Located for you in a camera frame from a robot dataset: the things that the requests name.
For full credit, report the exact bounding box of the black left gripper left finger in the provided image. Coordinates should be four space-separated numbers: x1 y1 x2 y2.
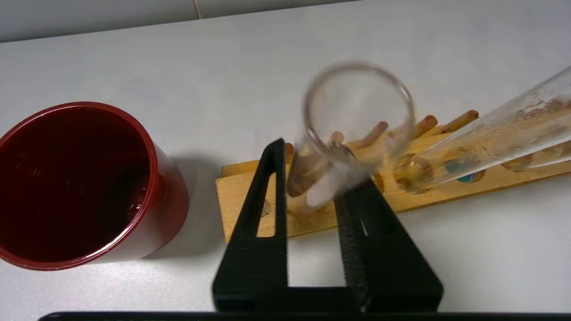
212 138 290 313

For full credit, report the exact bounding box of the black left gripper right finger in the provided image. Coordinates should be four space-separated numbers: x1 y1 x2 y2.
334 177 445 313

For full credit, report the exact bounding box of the test tube red pigment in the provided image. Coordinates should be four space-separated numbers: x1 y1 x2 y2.
285 62 416 219

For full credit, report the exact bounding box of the test tube yellow pigment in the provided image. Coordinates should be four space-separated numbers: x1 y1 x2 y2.
395 66 571 193

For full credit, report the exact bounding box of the wooden test tube rack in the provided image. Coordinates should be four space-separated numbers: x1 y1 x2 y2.
215 109 571 243

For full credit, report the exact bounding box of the test tube green pigment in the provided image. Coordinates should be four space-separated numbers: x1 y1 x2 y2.
446 157 487 184

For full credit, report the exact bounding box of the dark red cup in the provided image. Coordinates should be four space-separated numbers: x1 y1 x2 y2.
0 102 190 272

